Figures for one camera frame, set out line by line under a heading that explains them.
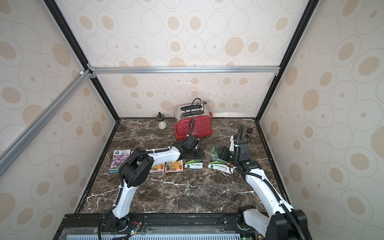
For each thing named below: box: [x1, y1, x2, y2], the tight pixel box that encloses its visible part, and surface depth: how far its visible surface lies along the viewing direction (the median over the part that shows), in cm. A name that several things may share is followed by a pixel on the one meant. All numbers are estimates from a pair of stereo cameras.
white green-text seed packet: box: [208, 146, 234, 175], surface depth 95 cm
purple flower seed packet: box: [108, 149, 131, 174], surface depth 99 cm
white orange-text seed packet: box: [164, 159, 184, 173], surface depth 94 cm
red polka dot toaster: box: [173, 103, 213, 140], surface depth 102 cm
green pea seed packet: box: [184, 159, 203, 169], surface depth 96 cm
